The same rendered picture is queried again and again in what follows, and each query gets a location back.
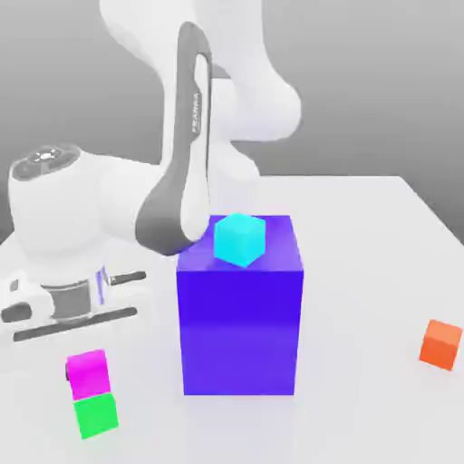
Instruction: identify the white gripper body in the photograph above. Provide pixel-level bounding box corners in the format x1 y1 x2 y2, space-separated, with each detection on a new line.
9 306 143 352

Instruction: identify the small magenta cube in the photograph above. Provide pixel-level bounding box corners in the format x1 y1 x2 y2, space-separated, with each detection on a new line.
65 348 112 402

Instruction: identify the small green cube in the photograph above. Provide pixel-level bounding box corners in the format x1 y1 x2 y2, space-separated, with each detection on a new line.
72 392 121 440

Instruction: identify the small cyan cube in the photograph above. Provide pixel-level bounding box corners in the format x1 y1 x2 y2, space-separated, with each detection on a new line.
213 212 267 270

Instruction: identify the small orange cube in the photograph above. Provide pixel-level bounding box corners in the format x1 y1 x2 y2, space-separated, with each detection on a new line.
419 319 464 372

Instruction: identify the large blue box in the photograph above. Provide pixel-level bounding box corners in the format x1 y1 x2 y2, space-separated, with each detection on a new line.
176 214 305 397

